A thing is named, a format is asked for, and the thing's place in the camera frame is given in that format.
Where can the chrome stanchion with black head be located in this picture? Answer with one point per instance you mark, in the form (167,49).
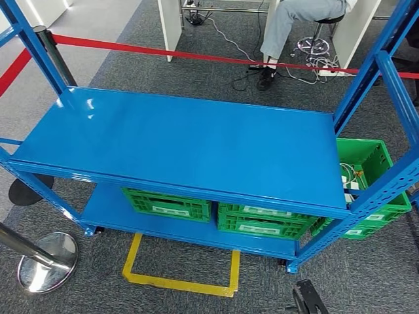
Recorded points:
(53,52)

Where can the black chair base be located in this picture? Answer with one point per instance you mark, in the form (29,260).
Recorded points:
(411,65)

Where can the red barrier belt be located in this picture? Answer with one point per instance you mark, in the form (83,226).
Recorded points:
(13,71)
(164,51)

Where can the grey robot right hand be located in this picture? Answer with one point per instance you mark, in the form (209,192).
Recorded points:
(309,299)

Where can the chrome stanchion with round base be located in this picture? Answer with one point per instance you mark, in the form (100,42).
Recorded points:
(49,264)

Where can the chrome stool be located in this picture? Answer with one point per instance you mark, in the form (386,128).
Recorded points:
(314,43)

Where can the white power strip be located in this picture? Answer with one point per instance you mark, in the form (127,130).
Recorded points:
(334,73)

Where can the blue metal shelf rack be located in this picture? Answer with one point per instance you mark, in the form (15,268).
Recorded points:
(180,151)

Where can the white desk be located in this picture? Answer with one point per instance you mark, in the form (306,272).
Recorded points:
(168,26)
(353,30)

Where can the person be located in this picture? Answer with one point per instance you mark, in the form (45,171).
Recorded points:
(294,17)

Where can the black power adapter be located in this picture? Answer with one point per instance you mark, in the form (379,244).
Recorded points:
(195,18)

